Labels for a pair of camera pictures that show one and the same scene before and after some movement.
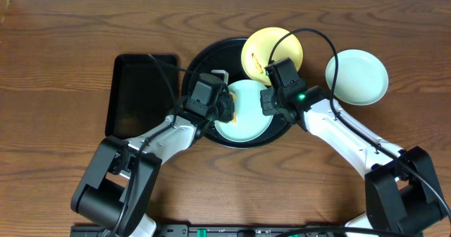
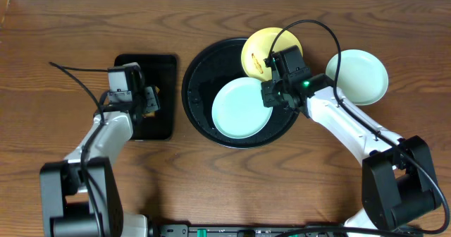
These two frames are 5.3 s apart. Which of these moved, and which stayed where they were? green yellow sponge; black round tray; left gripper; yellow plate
Moved: left gripper; green yellow sponge
Stayed: black round tray; yellow plate
